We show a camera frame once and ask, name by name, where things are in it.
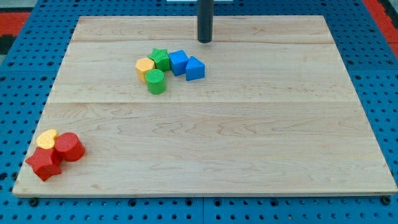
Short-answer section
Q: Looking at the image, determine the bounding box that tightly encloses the blue triangle block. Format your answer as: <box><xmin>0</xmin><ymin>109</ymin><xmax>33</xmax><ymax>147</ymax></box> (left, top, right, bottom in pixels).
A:
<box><xmin>186</xmin><ymin>56</ymin><xmax>205</xmax><ymax>81</ymax></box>

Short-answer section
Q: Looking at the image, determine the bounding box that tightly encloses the green cylinder block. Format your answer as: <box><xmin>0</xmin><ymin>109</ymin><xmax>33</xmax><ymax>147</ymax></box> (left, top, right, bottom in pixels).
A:
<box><xmin>145</xmin><ymin>69</ymin><xmax>166</xmax><ymax>95</ymax></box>

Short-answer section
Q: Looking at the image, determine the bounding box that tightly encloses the blue cube block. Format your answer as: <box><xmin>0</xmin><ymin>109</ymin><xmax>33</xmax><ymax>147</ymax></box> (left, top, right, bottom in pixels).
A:
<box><xmin>169</xmin><ymin>50</ymin><xmax>188</xmax><ymax>76</ymax></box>

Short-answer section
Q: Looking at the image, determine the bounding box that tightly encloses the green star block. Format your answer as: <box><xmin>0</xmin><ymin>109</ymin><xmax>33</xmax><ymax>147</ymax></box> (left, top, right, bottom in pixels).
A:
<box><xmin>148</xmin><ymin>48</ymin><xmax>171</xmax><ymax>72</ymax></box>

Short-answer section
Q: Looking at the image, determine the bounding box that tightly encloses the yellow hexagon block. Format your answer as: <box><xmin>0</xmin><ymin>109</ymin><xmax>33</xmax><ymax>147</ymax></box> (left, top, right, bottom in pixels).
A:
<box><xmin>135</xmin><ymin>57</ymin><xmax>155</xmax><ymax>83</ymax></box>

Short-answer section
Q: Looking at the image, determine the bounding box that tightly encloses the wooden board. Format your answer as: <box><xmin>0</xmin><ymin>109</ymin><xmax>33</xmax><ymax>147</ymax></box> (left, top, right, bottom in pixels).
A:
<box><xmin>13</xmin><ymin>16</ymin><xmax>397</xmax><ymax>198</ymax></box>

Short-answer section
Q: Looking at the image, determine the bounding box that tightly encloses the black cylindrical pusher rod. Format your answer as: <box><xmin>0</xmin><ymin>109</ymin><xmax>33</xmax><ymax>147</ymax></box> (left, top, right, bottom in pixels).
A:
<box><xmin>197</xmin><ymin>0</ymin><xmax>214</xmax><ymax>44</ymax></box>

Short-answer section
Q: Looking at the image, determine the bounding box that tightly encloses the red cylinder block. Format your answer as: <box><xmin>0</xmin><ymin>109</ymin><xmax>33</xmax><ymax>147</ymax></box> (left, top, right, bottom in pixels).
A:
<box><xmin>55</xmin><ymin>133</ymin><xmax>85</xmax><ymax>162</ymax></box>

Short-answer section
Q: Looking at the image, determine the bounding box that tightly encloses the yellow heart block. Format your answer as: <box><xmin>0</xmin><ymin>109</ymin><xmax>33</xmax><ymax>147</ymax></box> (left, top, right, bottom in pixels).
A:
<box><xmin>35</xmin><ymin>129</ymin><xmax>58</xmax><ymax>149</ymax></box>

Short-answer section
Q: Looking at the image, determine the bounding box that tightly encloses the red star block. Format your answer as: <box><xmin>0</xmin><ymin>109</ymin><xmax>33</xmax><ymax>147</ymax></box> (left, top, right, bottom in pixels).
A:
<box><xmin>25</xmin><ymin>147</ymin><xmax>62</xmax><ymax>181</ymax></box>

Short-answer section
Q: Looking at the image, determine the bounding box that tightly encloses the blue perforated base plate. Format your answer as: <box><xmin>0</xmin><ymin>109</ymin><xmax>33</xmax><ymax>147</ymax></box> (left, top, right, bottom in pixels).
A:
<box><xmin>1</xmin><ymin>0</ymin><xmax>397</xmax><ymax>223</ymax></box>

